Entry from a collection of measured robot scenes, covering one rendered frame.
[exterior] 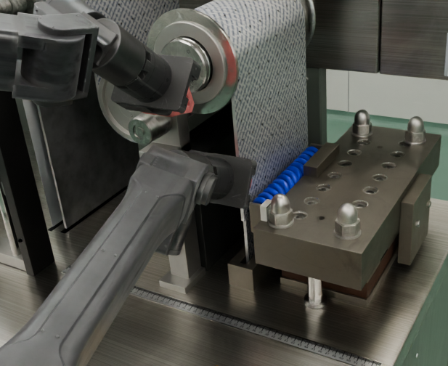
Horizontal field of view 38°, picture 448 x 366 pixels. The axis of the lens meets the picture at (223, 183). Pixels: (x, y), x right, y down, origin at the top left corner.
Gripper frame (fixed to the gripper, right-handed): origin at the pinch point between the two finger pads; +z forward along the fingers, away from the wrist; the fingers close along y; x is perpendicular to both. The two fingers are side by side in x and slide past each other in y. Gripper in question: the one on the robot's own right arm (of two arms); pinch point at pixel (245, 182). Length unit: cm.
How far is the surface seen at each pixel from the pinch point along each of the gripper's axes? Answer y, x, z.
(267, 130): 0.2, 8.3, 3.5
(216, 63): -1.4, 15.0, -11.8
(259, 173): 0.2, 1.7, 3.5
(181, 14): -6.5, 20.5, -14.5
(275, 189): 2.5, -0.2, 5.4
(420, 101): -43, 55, 273
